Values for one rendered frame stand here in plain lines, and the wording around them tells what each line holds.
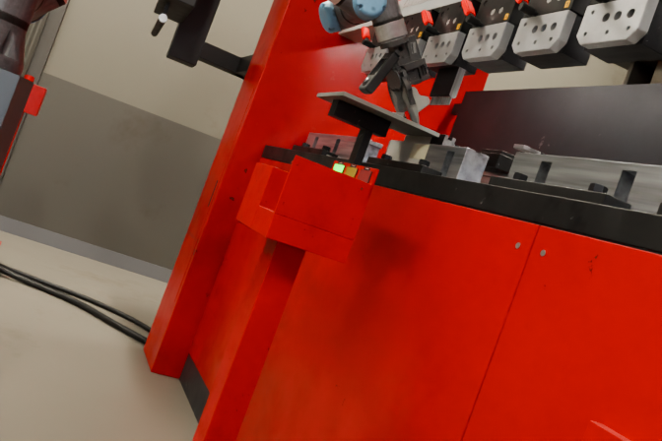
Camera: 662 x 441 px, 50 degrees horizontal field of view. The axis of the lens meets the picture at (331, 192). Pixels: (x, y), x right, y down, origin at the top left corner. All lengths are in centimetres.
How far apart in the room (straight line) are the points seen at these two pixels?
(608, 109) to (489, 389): 120
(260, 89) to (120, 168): 186
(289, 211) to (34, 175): 314
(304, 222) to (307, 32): 142
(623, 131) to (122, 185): 294
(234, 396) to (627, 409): 72
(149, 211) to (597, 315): 352
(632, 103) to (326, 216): 107
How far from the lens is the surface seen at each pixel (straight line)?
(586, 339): 96
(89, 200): 425
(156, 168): 424
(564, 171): 128
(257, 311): 132
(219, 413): 137
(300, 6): 258
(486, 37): 166
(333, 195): 125
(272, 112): 252
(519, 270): 109
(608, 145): 206
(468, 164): 156
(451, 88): 177
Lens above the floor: 75
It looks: 1 degrees up
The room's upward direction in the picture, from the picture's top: 20 degrees clockwise
